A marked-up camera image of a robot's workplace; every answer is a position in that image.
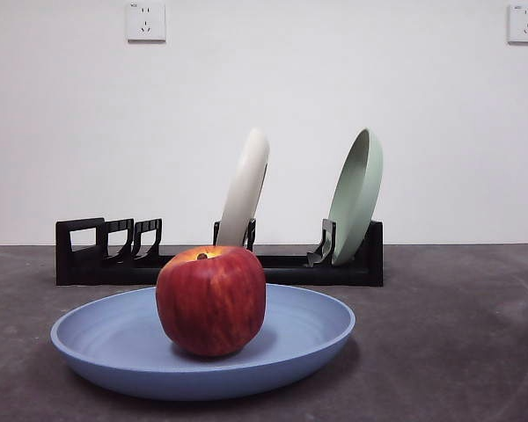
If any red apple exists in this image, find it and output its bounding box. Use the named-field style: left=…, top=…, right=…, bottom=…
left=155, top=245, right=268, bottom=357

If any blue plate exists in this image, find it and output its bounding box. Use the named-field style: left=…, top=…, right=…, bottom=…
left=50, top=283, right=357, bottom=401

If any white plate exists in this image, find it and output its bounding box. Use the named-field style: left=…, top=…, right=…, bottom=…
left=214, top=127, right=272, bottom=251

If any pale green plate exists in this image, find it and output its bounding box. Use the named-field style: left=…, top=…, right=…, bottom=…
left=326, top=127, right=385, bottom=267

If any black plate rack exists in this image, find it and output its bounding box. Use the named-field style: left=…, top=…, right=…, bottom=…
left=55, top=217, right=385, bottom=287

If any white wall socket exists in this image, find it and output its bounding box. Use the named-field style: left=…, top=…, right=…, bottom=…
left=126, top=2, right=167, bottom=44
left=506, top=4, right=528, bottom=45

